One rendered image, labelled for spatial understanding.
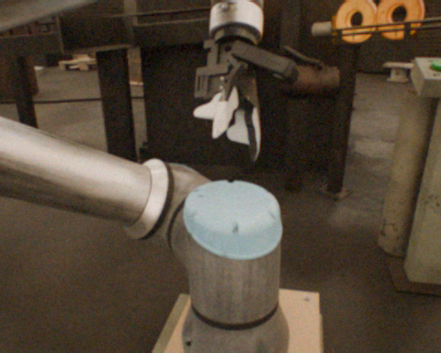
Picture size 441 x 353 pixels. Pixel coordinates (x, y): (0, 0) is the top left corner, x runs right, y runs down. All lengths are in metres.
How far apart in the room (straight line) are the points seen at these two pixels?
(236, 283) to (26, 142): 0.36
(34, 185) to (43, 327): 0.57
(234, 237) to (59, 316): 0.69
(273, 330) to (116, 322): 0.51
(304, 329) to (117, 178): 0.43
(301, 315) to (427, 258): 0.53
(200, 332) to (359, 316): 0.54
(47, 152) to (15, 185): 0.06
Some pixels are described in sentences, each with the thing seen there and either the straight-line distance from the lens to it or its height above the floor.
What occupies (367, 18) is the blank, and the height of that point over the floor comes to 0.71.
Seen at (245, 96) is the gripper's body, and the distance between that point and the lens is 0.61.
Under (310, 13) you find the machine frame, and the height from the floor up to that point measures 0.73.
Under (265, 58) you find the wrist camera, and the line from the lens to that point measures 0.61.
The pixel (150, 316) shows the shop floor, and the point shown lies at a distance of 1.05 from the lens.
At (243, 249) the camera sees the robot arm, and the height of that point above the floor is 0.41.
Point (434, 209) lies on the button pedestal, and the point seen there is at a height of 0.24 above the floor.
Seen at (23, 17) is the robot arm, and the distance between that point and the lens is 0.47.
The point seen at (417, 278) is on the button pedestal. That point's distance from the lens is 1.24.
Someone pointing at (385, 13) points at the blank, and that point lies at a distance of 1.51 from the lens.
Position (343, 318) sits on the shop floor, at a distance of 1.07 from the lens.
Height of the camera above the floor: 0.70
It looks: 22 degrees down
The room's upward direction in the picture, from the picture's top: straight up
